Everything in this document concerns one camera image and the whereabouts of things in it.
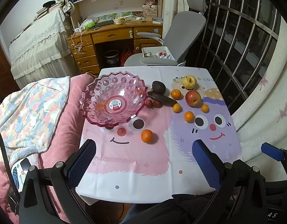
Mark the pink plastic fruit bowl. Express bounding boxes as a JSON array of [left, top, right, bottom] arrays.
[[80, 71, 148, 127]]

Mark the pink quilt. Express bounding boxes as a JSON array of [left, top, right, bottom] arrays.
[[0, 73, 95, 223]]

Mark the lace covered piano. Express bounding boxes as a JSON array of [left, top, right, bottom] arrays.
[[9, 8, 79, 88]]

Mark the wooden desk with drawers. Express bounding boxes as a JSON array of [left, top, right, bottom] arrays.
[[67, 21, 163, 75]]

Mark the cartoon monster tablecloth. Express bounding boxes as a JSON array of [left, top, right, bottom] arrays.
[[76, 66, 241, 204]]

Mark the black smartphone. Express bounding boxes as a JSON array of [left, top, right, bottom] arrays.
[[20, 158, 31, 171]]

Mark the white charger cable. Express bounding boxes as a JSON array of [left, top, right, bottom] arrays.
[[70, 27, 86, 55]]

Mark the white tray with snacks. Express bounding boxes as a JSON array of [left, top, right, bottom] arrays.
[[142, 46, 175, 61]]

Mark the black waste bin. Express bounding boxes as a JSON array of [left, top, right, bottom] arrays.
[[104, 50, 119, 66]]

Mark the red apple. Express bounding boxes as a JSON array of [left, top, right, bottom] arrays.
[[185, 90, 202, 107]]

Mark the small mandarin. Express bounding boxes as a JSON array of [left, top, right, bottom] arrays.
[[173, 103, 182, 113], [201, 104, 209, 113]]

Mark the dark avocado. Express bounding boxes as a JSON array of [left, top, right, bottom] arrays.
[[150, 81, 166, 95]]

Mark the large orange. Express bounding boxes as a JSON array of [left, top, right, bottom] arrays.
[[140, 129, 153, 144]]

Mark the black cable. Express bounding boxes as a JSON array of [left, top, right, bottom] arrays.
[[0, 122, 21, 201]]

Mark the pastel patterned blanket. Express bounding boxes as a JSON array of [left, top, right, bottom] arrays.
[[0, 76, 70, 166]]

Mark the white floral curtain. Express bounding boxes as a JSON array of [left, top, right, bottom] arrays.
[[230, 16, 287, 183]]

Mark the overripe black banana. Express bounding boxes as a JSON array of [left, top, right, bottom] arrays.
[[148, 91, 177, 107]]

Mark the metal window grille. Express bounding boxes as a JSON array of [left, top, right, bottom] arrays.
[[196, 0, 281, 114]]

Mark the grey office chair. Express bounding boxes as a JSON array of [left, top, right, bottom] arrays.
[[124, 0, 208, 67]]

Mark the yellow pear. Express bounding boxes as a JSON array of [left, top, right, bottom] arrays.
[[182, 75, 197, 90]]

